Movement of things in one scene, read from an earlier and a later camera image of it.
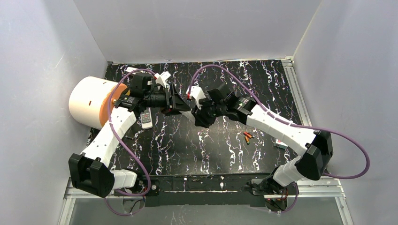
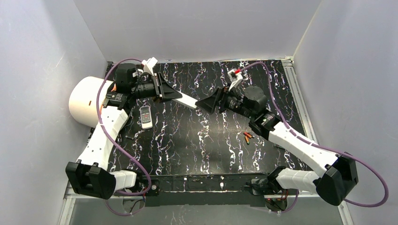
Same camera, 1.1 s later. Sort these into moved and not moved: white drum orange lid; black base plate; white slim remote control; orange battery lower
Moved: white slim remote control
Not moved: orange battery lower; black base plate; white drum orange lid
